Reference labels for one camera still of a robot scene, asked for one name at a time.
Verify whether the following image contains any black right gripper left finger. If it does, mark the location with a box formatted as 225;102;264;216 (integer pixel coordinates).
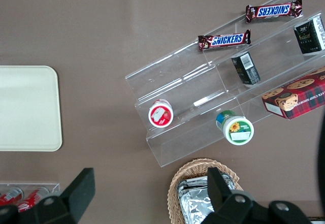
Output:
32;168;96;224

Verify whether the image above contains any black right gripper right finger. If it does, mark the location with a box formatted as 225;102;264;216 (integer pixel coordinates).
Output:
207;167;269;224

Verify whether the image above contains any woven wicker basket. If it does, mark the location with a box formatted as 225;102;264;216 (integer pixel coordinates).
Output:
167;158;244;224

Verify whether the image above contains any cream plastic tray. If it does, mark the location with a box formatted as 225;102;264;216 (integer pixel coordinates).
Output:
0;65;63;152

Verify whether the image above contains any red lid yogurt cup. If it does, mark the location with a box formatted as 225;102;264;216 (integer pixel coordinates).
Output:
148;99;175;128

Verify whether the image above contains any red cola can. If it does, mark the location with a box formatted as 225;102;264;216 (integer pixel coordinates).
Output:
0;186;25;206
17;187;50;213

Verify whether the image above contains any clear acrylic tiered shelf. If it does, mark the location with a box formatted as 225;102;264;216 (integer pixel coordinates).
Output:
124;0;325;168

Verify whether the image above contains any foil wrapped sandwich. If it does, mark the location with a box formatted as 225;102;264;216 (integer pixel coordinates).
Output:
177;187;216;223
180;172;238;193

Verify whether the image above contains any red tartan cookie box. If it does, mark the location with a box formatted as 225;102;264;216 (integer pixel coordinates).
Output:
261;66;325;120

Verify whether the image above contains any black drink carton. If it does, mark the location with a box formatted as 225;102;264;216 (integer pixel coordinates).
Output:
294;15;325;55
230;51;262;85

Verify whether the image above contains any clear acrylic can holder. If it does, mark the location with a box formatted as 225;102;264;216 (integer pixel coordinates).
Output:
0;182;61;203

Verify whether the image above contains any Snickers chocolate bar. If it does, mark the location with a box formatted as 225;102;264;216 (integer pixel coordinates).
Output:
245;0;304;24
198;29;252;53

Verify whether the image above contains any green sunflower lid cup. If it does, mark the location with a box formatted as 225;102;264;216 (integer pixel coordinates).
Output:
215;110;255;145

